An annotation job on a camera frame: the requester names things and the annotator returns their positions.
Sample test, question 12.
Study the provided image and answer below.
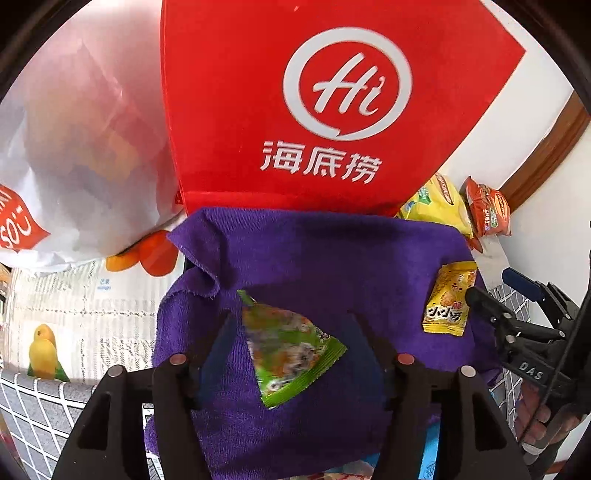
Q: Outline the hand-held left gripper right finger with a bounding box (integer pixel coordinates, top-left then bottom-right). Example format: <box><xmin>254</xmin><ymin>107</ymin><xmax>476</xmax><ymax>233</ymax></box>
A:
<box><xmin>351</xmin><ymin>314</ymin><xmax>532</xmax><ymax>480</ymax></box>

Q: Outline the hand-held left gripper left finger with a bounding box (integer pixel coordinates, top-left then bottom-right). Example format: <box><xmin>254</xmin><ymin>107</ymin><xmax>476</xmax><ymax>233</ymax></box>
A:
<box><xmin>52</xmin><ymin>310</ymin><xmax>238</xmax><ymax>480</ymax></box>

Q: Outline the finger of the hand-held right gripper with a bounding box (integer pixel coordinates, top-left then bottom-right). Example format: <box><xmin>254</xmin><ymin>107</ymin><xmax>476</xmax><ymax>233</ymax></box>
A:
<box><xmin>465</xmin><ymin>287</ymin><xmax>561</xmax><ymax>344</ymax></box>
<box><xmin>502</xmin><ymin>268</ymin><xmax>580</xmax><ymax>326</ymax></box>

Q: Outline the small yellow snack packet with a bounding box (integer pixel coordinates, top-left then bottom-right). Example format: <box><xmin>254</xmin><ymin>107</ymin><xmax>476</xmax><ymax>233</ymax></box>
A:
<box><xmin>422</xmin><ymin>261</ymin><xmax>478</xmax><ymax>335</ymax></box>

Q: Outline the green snack packet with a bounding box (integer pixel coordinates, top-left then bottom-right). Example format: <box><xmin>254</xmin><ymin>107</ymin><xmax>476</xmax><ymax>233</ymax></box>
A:
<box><xmin>237</xmin><ymin>290</ymin><xmax>348</xmax><ymax>408</ymax></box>

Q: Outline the person's right hand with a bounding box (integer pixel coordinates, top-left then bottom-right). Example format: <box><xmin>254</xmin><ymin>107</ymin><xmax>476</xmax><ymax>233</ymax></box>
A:
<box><xmin>518</xmin><ymin>382</ymin><xmax>583</xmax><ymax>446</ymax></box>

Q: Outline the red chips bag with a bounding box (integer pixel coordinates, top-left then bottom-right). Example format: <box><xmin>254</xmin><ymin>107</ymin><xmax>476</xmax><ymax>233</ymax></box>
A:
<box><xmin>459</xmin><ymin>176</ymin><xmax>513</xmax><ymax>239</ymax></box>

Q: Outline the purple towel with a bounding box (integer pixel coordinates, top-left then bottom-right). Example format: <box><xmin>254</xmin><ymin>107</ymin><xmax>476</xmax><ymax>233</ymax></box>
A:
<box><xmin>144</xmin><ymin>207</ymin><xmax>505</xmax><ymax>480</ymax></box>

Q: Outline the yellow chips bag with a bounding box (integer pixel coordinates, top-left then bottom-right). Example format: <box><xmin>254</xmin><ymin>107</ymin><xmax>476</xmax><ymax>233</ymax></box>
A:
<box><xmin>397</xmin><ymin>173</ymin><xmax>476</xmax><ymax>239</ymax></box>

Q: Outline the blue plastic packet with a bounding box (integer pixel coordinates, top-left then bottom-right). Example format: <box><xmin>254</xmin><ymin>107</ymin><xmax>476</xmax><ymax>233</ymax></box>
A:
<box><xmin>323</xmin><ymin>422</ymin><xmax>446</xmax><ymax>480</ymax></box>

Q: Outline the grey grid blanket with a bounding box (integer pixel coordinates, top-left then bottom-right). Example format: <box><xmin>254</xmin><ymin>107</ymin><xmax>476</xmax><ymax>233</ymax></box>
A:
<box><xmin>0</xmin><ymin>368</ymin><xmax>158</xmax><ymax>480</ymax></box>

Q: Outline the white plastic bag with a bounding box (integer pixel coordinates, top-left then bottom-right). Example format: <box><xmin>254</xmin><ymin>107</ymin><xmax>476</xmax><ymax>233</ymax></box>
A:
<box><xmin>0</xmin><ymin>28</ymin><xmax>185</xmax><ymax>274</ymax></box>

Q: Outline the red paper bag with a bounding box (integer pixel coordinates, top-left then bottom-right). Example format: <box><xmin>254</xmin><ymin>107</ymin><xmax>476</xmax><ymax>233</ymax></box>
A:
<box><xmin>161</xmin><ymin>0</ymin><xmax>528</xmax><ymax>217</ymax></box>

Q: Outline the wooden door frame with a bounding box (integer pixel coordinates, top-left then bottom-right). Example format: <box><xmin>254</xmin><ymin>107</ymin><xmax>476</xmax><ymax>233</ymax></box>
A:
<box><xmin>500</xmin><ymin>90</ymin><xmax>591</xmax><ymax>212</ymax></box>

